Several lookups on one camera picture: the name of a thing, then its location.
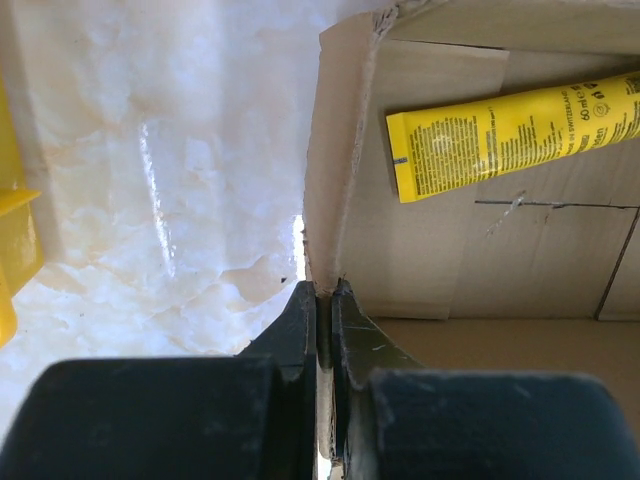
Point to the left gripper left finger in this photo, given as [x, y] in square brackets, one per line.
[247, 416]

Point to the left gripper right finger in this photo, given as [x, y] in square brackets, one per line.
[394, 418]

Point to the brown cardboard express box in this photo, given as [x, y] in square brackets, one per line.
[536, 270]

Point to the yellow cream tube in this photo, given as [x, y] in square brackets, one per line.
[445, 148]

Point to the yellow plastic tray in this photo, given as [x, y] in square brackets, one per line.
[21, 252]

